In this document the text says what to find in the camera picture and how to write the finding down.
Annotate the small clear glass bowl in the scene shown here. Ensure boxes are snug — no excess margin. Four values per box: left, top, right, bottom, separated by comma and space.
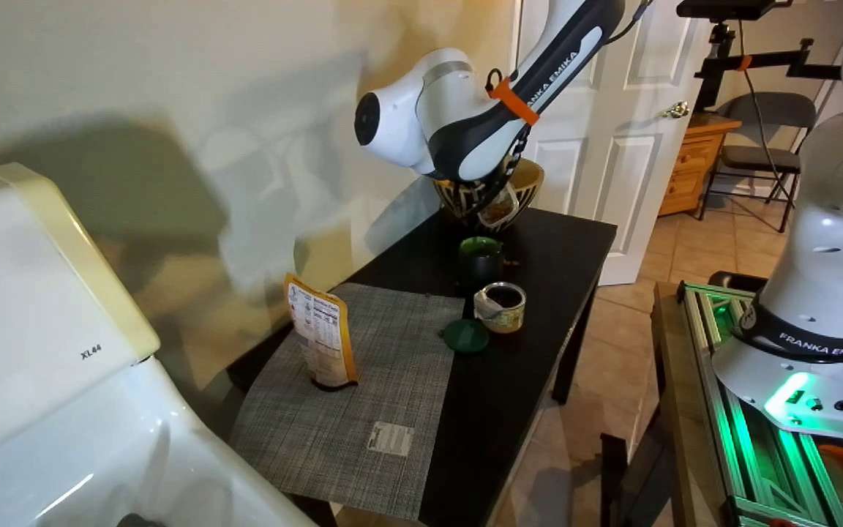
476, 186, 521, 230

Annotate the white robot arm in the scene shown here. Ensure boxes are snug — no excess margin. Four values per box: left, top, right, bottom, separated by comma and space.
354, 0, 843, 438

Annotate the white orange ceramic cup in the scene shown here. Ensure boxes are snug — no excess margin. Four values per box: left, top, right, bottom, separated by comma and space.
473, 280, 527, 334

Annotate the zebra pattern wooden bowl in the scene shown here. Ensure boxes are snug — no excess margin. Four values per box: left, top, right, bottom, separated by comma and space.
432, 157, 544, 230

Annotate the dark green mug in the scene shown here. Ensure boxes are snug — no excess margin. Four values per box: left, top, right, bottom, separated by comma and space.
457, 238, 517, 292

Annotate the green round lid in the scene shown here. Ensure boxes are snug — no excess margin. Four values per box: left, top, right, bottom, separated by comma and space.
439, 320, 489, 353

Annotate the black side table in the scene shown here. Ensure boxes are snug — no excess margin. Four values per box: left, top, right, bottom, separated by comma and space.
247, 210, 615, 527

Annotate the orange snack pouch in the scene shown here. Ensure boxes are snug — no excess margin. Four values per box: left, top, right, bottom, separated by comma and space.
282, 274, 356, 388

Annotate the grey woven placemat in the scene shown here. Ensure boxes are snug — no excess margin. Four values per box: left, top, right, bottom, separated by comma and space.
230, 283, 461, 517

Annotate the white panel door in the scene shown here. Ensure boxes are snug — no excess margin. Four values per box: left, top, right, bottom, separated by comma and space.
527, 0, 708, 283

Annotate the wooden drawer cabinet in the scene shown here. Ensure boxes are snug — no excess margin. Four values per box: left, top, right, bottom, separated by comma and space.
657, 115, 738, 213

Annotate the wooden robot mounting table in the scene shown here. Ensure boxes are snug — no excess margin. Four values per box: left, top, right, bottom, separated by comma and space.
600, 283, 843, 527

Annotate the black folding chair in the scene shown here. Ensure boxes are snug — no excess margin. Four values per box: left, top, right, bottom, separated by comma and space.
695, 90, 817, 226

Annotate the black camera tripod arm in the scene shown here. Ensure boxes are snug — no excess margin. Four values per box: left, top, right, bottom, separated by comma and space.
675, 0, 840, 110

